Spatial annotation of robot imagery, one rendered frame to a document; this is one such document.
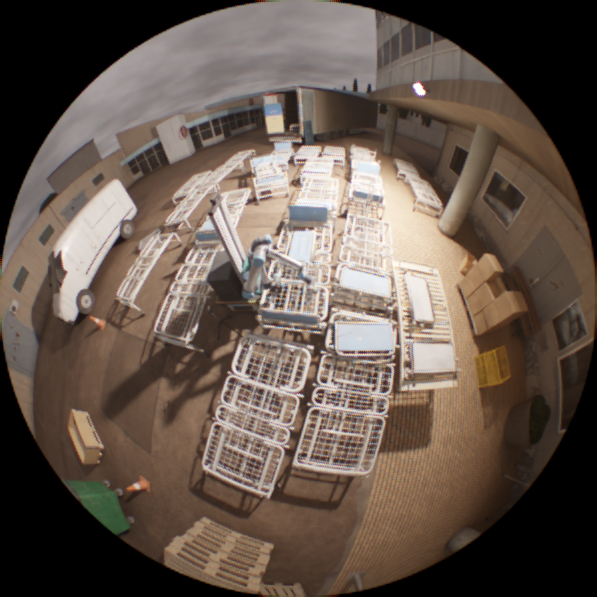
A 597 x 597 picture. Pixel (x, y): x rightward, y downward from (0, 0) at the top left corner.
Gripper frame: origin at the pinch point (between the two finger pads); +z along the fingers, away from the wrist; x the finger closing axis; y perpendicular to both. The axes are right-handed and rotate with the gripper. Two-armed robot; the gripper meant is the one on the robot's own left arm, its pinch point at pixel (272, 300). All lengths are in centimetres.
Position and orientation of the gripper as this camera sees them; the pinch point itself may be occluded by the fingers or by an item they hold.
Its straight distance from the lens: 209.9
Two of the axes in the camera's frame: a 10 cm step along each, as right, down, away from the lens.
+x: -0.8, -3.4, -9.4
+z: -1.3, 9.3, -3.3
